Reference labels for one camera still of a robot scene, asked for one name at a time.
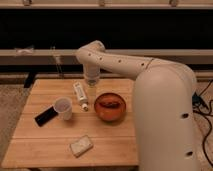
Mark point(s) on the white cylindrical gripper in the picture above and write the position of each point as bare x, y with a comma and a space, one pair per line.
91, 74

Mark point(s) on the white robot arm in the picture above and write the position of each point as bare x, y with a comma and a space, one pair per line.
161, 102

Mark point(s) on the white tube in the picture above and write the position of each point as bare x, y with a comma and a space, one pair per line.
81, 96

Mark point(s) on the orange bowl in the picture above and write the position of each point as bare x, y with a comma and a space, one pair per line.
110, 107

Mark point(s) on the translucent plastic cup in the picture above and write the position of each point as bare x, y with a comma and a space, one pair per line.
63, 106

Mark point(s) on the black rectangular block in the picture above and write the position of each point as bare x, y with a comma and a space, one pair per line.
45, 116

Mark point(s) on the grey rail beam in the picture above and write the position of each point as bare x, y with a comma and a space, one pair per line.
44, 57

